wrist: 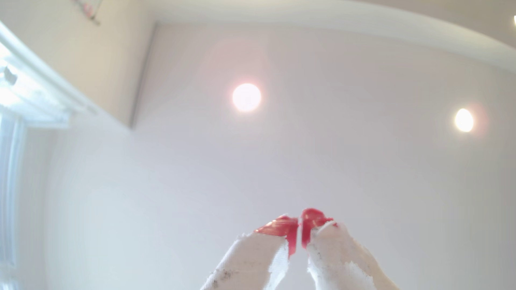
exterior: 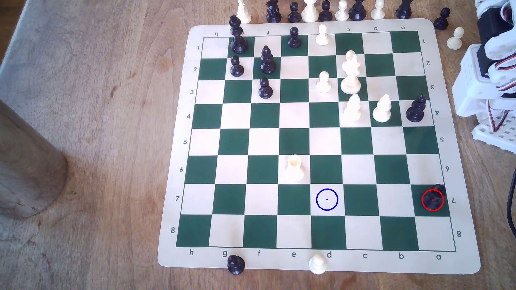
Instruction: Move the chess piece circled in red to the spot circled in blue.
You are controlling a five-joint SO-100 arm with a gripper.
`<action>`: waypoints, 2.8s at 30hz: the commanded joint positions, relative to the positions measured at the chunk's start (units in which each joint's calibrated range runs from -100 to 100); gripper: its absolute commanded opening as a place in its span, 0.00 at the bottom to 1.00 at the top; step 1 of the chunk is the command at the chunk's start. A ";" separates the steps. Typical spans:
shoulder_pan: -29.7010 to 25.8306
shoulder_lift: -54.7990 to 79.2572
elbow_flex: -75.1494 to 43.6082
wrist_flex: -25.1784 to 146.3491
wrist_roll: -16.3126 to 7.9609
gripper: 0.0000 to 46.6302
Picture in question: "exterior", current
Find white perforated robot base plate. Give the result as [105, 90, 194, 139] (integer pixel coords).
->
[471, 111, 516, 154]

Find black chess piece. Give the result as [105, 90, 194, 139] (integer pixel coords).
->
[395, 0, 413, 20]
[349, 0, 367, 21]

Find red white black servo wires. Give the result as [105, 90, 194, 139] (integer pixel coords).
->
[486, 54, 516, 133]

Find round wooden post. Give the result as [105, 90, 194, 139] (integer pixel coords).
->
[0, 99, 68, 220]

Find black chess pawn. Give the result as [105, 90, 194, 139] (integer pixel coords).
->
[230, 56, 245, 77]
[258, 77, 274, 100]
[227, 255, 246, 276]
[288, 27, 302, 49]
[423, 184, 446, 211]
[287, 2, 302, 23]
[434, 7, 451, 30]
[318, 1, 334, 22]

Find black chess bishop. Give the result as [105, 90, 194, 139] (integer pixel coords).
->
[260, 45, 277, 75]

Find white chess bishop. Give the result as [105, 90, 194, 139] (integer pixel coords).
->
[372, 94, 392, 123]
[343, 93, 362, 122]

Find thick black cable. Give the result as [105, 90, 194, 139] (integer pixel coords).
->
[507, 168, 516, 239]

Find white chess queen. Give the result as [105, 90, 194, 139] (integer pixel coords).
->
[340, 50, 362, 95]

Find white chess rook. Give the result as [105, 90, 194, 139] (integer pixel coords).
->
[285, 155, 305, 183]

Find black chess king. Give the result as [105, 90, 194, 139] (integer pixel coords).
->
[228, 15, 249, 54]

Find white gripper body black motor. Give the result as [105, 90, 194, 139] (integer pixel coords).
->
[475, 0, 516, 57]

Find white chess pawn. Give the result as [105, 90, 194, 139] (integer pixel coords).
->
[308, 254, 327, 275]
[371, 0, 386, 20]
[335, 0, 350, 21]
[447, 27, 464, 50]
[316, 23, 330, 46]
[316, 71, 332, 94]

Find green and cream chess mat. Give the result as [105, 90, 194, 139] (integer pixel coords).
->
[157, 18, 481, 275]

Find white chess piece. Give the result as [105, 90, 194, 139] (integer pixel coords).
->
[236, 0, 252, 24]
[302, 0, 320, 23]

